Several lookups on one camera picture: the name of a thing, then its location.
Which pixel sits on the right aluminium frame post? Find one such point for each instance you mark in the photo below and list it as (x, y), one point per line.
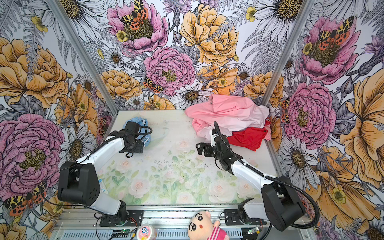
(298, 26)

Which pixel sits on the red cloth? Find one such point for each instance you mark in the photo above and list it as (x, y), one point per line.
(251, 138)

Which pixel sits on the left aluminium frame post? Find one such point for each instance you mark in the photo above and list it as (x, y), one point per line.
(75, 40)

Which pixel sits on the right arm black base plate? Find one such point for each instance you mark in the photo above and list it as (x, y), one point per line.
(231, 217)

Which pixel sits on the small blue white packet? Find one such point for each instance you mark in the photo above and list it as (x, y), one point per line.
(103, 186)

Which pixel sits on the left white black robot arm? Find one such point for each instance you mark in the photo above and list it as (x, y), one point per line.
(79, 182)

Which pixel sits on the aluminium frame post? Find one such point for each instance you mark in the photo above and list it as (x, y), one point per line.
(298, 26)
(75, 40)

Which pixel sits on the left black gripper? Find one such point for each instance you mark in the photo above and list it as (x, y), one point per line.
(138, 149)

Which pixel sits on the green circuit board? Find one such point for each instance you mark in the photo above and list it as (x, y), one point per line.
(122, 233)

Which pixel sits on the pink cloth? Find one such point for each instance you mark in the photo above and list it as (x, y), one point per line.
(232, 114)

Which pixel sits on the round pink sticker tin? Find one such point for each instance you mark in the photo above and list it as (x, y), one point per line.
(146, 232)

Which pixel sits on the plush doll toy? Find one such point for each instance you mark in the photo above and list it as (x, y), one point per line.
(201, 227)

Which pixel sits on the front aluminium rail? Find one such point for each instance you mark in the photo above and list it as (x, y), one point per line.
(171, 223)

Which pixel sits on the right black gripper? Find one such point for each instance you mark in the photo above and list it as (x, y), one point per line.
(208, 146)

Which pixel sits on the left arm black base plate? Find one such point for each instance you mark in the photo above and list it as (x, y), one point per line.
(132, 218)

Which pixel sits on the light blue cloth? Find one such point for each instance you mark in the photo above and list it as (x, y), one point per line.
(144, 129)

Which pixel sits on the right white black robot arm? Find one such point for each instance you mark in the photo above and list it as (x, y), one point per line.
(280, 203)

